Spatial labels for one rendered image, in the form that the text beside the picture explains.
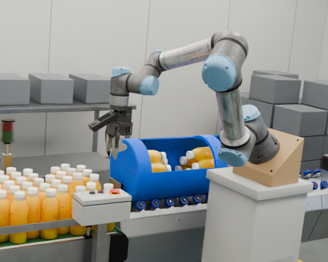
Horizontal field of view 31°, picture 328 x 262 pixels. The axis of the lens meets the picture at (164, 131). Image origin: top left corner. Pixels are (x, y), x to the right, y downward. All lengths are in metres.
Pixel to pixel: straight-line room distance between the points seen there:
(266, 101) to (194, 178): 3.72
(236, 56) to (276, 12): 5.80
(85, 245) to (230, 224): 0.60
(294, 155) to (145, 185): 0.63
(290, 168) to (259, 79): 3.97
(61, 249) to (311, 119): 4.13
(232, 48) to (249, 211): 0.71
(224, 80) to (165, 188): 0.78
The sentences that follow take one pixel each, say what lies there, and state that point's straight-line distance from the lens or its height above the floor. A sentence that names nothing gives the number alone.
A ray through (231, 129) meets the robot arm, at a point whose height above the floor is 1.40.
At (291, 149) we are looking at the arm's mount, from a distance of 2.43.
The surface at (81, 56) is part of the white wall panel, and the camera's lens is 6.14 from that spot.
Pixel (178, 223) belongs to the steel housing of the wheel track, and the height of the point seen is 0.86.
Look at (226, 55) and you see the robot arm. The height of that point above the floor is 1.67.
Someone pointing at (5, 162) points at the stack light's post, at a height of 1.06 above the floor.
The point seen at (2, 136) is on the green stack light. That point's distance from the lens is 2.72.
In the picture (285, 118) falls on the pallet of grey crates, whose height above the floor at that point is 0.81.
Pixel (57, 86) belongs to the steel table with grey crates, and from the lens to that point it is 5.23.
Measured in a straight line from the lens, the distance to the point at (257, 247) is 2.42.
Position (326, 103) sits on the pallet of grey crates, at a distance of 6.27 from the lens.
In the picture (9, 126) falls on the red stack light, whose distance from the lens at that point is 2.70.
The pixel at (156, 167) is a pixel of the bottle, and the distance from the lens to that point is 2.58.
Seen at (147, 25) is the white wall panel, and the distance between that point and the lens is 6.51.
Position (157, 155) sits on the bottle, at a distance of 2.62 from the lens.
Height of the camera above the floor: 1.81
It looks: 12 degrees down
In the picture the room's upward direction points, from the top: 5 degrees clockwise
